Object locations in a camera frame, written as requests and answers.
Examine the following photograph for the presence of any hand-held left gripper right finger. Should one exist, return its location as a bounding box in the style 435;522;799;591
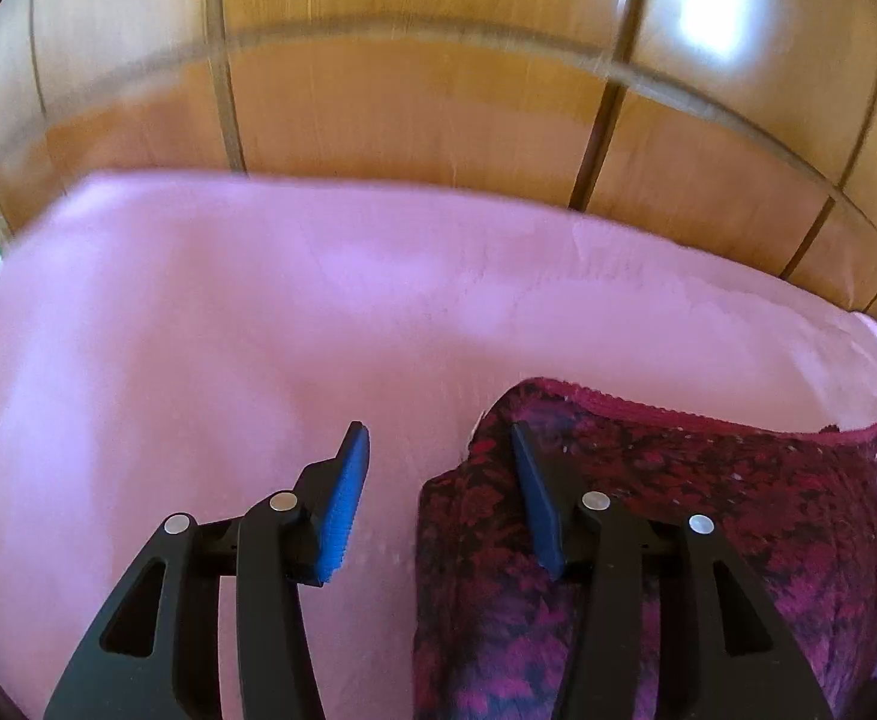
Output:
509;422;833;720

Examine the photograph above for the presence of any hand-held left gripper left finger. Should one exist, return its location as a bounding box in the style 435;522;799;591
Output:
43;421;372;720

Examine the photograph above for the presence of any maroon patterned knit sweater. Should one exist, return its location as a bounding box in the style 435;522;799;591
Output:
412;377;877;720

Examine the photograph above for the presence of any pink blanket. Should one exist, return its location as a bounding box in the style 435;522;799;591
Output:
0;171;877;720

